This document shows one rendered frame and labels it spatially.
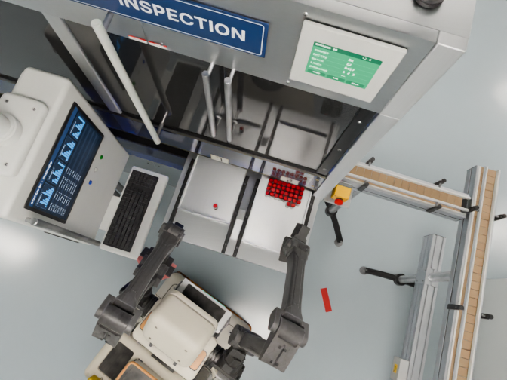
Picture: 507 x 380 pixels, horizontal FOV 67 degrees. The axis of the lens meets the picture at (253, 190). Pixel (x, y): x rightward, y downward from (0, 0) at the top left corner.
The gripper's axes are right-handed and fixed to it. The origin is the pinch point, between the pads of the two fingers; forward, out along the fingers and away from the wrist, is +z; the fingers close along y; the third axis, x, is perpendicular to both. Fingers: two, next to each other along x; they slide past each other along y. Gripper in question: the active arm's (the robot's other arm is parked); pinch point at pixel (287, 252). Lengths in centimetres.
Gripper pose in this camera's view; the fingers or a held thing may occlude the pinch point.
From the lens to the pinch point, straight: 165.1
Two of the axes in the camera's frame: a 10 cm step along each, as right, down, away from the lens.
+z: -0.3, 2.3, 9.7
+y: 2.9, -9.3, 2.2
